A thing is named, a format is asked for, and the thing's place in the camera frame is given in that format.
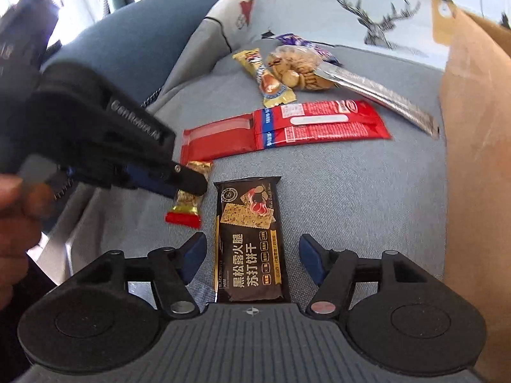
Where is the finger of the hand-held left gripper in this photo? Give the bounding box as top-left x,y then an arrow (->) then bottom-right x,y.
127,160 -> 209,200

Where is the small gold red candy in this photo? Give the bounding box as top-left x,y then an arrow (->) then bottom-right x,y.
165,161 -> 214,229

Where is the person's left hand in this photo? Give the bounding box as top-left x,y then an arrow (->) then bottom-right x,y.
0,175 -> 56,312

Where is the black cracker packet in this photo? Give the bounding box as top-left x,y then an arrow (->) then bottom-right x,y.
213,176 -> 292,304

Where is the cardboard box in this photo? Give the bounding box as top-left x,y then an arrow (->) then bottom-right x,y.
437,8 -> 511,383

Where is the blue cushion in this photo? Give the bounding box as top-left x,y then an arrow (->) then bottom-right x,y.
40,0 -> 226,109

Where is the clear bag of biscuits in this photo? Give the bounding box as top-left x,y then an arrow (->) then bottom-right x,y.
315,64 -> 440,140

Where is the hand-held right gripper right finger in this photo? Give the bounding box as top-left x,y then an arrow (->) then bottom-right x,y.
299,233 -> 436,322

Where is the purple candy packet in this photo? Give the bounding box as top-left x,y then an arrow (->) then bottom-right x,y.
277,33 -> 344,68

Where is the large red snack packet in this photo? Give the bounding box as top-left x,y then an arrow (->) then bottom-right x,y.
252,100 -> 394,151

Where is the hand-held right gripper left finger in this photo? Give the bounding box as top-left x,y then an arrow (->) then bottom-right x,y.
74,231 -> 208,320

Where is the deer printed sofa cover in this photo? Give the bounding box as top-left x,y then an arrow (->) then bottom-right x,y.
16,0 -> 511,383

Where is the yellow snack packet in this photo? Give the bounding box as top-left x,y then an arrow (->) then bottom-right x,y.
233,49 -> 297,109

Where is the clear bag of peanuts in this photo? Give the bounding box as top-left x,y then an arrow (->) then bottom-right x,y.
265,45 -> 340,92

